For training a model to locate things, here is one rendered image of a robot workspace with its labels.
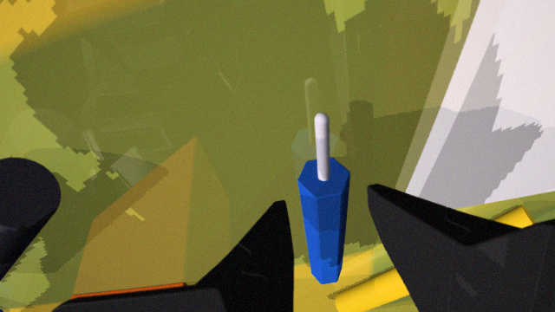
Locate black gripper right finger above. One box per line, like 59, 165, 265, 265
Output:
367, 183, 555, 312

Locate dark grey cylinder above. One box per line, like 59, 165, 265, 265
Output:
0, 158, 61, 282

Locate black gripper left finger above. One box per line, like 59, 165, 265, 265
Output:
52, 200, 295, 312

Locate blue and white stylus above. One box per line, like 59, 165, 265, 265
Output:
297, 112, 350, 284

